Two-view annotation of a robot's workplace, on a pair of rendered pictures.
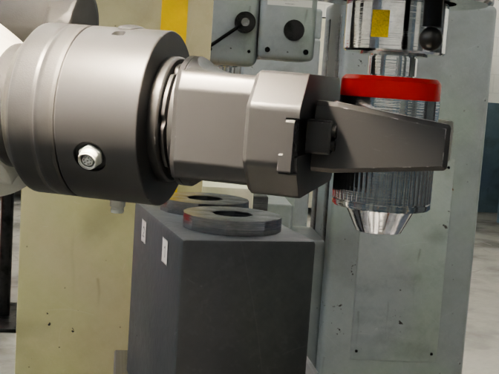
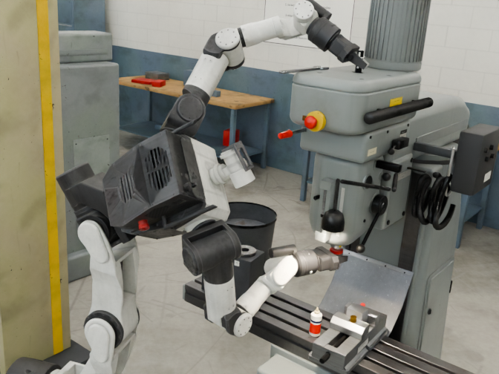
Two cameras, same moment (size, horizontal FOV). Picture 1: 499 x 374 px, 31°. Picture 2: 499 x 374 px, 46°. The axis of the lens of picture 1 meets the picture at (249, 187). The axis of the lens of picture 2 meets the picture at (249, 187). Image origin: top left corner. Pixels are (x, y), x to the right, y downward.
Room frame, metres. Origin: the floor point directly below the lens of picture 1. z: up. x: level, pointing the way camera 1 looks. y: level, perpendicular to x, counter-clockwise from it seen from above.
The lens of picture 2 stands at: (-0.71, 1.50, 2.12)
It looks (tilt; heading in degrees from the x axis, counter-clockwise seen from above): 18 degrees down; 316
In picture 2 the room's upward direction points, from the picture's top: 4 degrees clockwise
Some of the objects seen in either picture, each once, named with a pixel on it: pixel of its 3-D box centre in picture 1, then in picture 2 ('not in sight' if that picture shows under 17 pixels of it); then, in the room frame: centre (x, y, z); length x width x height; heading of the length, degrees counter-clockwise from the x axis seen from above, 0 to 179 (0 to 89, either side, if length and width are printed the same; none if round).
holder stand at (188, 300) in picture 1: (211, 306); (232, 268); (0.86, 0.03, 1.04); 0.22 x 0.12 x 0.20; 18
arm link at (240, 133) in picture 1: (203, 127); (314, 261); (0.46, 0.03, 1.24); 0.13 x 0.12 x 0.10; 167
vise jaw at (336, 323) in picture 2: not in sight; (349, 325); (0.31, -0.03, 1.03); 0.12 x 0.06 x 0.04; 11
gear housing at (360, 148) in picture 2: not in sight; (356, 133); (0.44, -0.11, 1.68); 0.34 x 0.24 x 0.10; 99
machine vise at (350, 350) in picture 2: not in sight; (351, 331); (0.32, -0.05, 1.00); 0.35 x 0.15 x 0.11; 101
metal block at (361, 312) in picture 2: not in sight; (356, 315); (0.32, -0.08, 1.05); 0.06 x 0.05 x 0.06; 11
